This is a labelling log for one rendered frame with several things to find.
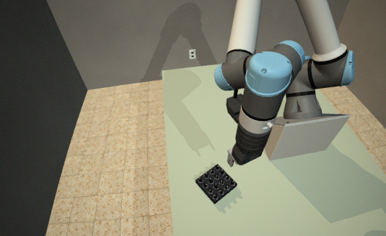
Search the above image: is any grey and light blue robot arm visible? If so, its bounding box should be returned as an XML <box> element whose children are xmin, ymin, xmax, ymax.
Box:
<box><xmin>214</xmin><ymin>0</ymin><xmax>355</xmax><ymax>121</ymax></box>

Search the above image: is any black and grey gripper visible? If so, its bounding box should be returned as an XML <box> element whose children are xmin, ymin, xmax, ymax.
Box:
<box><xmin>226</xmin><ymin>88</ymin><xmax>277</xmax><ymax>167</ymax></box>

